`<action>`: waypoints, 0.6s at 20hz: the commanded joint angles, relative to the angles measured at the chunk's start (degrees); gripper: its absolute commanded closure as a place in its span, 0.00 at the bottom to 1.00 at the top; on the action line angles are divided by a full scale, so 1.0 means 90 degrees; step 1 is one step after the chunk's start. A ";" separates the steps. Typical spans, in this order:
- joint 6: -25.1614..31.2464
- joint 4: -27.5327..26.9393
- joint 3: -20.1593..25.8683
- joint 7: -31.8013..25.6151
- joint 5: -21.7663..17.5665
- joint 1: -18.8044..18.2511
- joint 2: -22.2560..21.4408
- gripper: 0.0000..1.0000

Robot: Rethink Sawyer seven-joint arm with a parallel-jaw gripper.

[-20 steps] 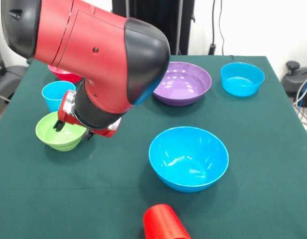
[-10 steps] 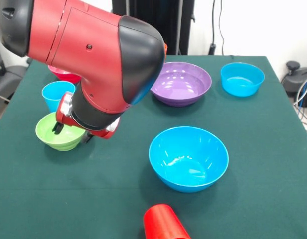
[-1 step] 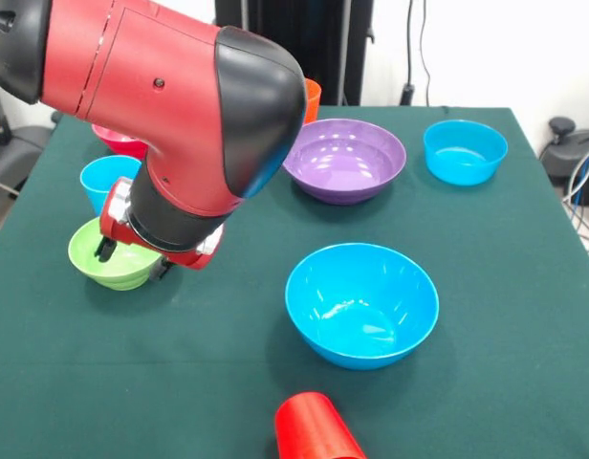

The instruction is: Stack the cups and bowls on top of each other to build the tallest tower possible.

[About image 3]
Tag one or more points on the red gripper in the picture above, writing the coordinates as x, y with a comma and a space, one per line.
117, 229

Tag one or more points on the small green bowl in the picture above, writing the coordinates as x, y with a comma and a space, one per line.
84, 258

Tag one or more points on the large blue bowl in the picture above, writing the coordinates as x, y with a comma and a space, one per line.
361, 306

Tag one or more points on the red cup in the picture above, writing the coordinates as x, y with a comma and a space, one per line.
318, 430

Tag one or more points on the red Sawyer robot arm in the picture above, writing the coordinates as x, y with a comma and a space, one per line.
156, 95

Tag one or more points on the blue cup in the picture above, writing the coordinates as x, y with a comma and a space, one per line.
98, 181

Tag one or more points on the dark green tablecloth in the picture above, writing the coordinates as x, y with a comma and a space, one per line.
180, 344

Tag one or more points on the small pinkish red bowl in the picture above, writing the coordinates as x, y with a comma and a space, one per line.
120, 141

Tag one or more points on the black equipment base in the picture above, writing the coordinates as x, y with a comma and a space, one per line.
22, 143
562, 153

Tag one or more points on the purple bowl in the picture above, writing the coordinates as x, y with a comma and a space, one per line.
344, 158

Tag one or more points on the orange cup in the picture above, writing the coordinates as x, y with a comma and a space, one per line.
312, 100

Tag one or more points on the small blue bowl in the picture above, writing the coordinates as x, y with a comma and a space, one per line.
462, 148

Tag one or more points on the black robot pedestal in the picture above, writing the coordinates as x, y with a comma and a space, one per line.
323, 38

